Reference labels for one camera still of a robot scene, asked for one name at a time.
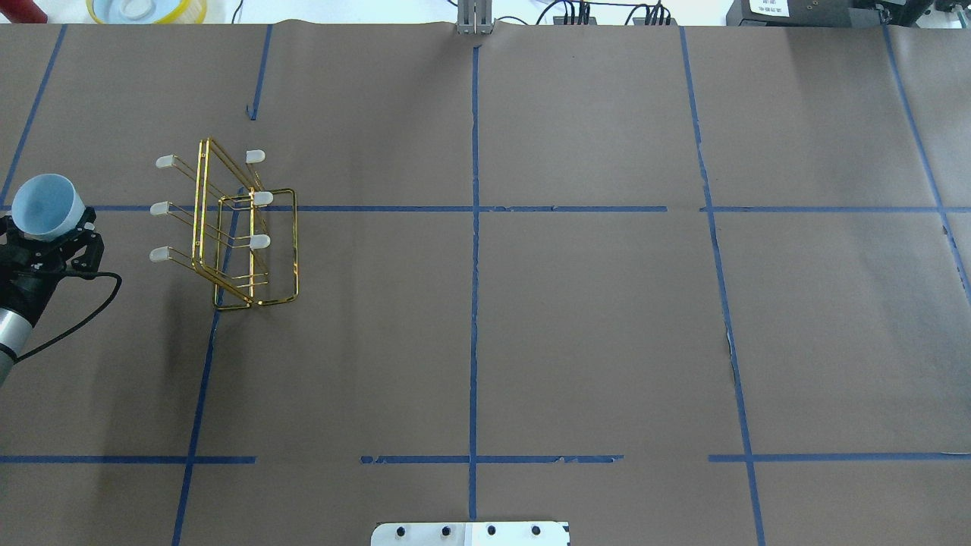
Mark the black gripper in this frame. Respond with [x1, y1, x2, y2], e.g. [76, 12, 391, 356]
[0, 206, 105, 324]

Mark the light blue plastic cup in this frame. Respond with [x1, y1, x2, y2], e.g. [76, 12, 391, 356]
[11, 174, 86, 242]

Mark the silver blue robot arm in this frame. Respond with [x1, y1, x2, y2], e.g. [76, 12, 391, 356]
[1, 206, 111, 379]

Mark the red bottle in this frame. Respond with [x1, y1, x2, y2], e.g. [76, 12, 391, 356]
[0, 0, 49, 24]

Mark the yellow tape roll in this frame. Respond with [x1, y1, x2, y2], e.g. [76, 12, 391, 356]
[84, 0, 209, 25]

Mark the black computer box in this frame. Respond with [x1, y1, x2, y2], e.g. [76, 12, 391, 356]
[725, 1, 883, 28]

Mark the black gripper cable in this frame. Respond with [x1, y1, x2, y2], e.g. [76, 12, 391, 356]
[15, 271, 123, 362]

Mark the gold wire cup holder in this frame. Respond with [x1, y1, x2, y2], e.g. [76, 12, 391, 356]
[149, 137, 300, 312]

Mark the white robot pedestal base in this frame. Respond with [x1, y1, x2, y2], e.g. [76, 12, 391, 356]
[370, 521, 571, 545]

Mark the grey aluminium frame post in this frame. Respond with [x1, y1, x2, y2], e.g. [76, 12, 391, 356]
[454, 0, 495, 35]

